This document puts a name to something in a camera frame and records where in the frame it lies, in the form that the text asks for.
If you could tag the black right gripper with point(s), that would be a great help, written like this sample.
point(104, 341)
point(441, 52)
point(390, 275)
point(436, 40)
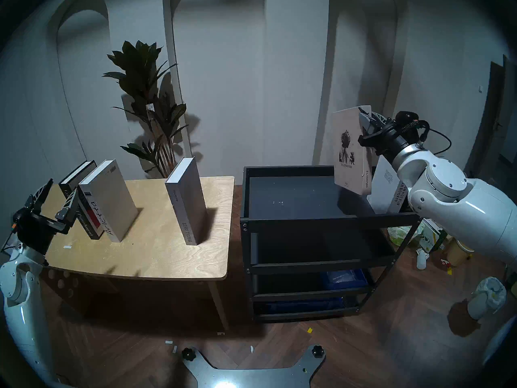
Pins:
point(389, 140)

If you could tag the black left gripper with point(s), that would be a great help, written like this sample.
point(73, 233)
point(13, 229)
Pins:
point(36, 231)

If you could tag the white Welcome book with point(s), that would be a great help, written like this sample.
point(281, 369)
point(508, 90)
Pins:
point(347, 148)

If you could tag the white Arietta book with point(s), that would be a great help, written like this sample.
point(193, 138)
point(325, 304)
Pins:
point(109, 201)

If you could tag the white Design Hotels yearbook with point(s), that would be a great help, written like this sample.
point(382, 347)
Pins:
point(385, 185)

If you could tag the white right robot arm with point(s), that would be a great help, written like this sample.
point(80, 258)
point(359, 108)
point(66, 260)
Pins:
point(464, 205)

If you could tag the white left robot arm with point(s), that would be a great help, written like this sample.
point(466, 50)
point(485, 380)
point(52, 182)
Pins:
point(20, 302)

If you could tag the black metal shelf cart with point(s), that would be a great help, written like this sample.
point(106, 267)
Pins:
point(303, 197)

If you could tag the black Crime and Punishment book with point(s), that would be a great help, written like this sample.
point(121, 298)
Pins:
point(76, 175)

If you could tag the light wooden table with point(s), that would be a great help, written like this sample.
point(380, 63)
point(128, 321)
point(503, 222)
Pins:
point(161, 254)

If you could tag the dark room door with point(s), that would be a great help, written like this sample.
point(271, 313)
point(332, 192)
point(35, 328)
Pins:
point(490, 120)

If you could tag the green plastic bag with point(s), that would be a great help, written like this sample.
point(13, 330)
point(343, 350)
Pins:
point(402, 234)

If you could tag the white green printed carton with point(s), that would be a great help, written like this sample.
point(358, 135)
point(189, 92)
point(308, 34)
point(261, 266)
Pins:
point(432, 237)

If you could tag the grey Special Issue book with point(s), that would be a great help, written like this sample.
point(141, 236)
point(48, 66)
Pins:
point(190, 205)

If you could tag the small white bottle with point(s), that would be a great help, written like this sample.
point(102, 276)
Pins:
point(421, 260)

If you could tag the dark green potted plant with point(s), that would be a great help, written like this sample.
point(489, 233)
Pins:
point(139, 72)

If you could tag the yellow paper bucket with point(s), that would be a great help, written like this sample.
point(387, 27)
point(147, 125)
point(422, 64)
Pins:
point(458, 256)

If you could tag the blue plastic bin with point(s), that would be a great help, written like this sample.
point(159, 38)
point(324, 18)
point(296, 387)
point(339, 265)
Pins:
point(345, 279)
point(299, 305)

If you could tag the black base knob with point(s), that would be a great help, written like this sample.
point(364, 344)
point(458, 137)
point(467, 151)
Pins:
point(317, 351)
point(188, 354)

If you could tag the white bagged trash bin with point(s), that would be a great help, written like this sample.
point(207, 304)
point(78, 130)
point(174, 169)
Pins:
point(484, 300)

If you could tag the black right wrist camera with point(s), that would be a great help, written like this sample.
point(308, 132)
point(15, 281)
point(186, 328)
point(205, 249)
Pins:
point(406, 117)

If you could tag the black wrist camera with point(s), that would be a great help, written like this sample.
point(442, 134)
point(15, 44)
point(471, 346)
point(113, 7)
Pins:
point(406, 117)
point(17, 219)

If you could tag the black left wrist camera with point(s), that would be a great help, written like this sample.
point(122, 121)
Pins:
point(17, 219)

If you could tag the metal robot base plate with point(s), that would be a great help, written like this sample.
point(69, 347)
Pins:
point(250, 379)

